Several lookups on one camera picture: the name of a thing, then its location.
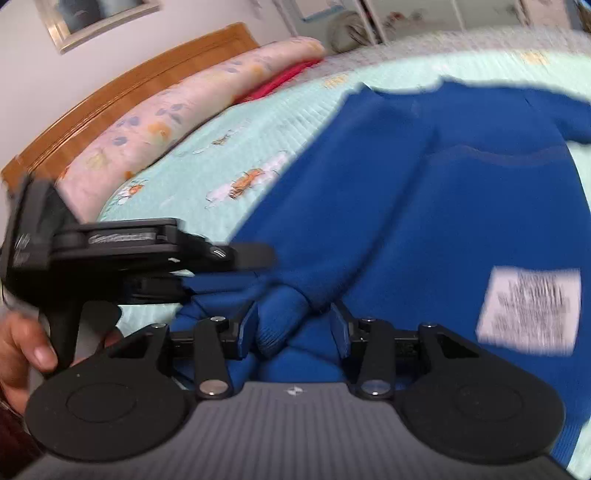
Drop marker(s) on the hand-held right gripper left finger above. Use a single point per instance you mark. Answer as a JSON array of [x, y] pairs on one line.
[[247, 323]]

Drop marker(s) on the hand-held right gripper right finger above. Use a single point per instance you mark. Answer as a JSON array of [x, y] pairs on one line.
[[339, 327]]

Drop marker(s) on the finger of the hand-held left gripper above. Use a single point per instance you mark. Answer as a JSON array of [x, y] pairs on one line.
[[249, 256]]

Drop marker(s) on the blue knit sweater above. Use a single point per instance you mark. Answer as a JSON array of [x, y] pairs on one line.
[[392, 207]]

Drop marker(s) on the person's left hand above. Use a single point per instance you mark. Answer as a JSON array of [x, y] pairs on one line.
[[23, 341]]

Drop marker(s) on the mint green quilted bedspread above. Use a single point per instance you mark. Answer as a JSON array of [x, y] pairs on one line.
[[221, 138]]

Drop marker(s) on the pink floral bolster pillow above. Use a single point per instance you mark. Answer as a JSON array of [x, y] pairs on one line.
[[161, 115]]

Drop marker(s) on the wooden headboard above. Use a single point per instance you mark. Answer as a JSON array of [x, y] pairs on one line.
[[115, 87]]

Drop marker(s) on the red cloth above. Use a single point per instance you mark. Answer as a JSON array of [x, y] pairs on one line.
[[277, 83]]

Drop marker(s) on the blue framed poster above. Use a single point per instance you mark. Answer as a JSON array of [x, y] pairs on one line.
[[318, 9]]

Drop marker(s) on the purple floral bed sheet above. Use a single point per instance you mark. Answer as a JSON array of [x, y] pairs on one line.
[[415, 44]]

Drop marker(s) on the grey wardrobe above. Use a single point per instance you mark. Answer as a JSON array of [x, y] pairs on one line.
[[415, 14]]

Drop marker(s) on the framed wall photo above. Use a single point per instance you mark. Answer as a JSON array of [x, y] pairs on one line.
[[92, 18]]

